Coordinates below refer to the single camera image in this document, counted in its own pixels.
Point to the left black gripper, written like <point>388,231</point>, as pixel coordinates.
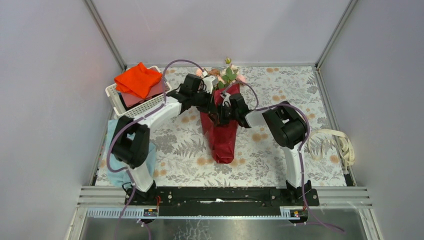
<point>208,107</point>

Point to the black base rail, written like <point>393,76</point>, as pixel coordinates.
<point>223,201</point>

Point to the cream ribbon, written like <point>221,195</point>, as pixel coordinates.
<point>337,139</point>

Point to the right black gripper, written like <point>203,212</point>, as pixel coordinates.
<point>219,117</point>

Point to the pink fake flower bunch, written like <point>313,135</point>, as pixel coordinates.
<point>241,78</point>

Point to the orange folded cloth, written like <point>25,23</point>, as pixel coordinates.
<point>138,80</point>

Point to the white plastic basket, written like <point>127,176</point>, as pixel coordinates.
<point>125,104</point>

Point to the floral patterned tablecloth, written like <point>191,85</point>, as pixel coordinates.
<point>183,156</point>

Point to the dark red wrapping paper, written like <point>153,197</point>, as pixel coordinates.
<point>220,128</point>

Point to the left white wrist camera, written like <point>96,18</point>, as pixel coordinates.
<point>209,83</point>

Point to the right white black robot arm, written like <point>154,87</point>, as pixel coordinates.
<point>284,121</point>

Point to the dried brown fake flower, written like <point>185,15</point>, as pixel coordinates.
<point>214,72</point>

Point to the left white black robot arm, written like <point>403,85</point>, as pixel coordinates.
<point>131,140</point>

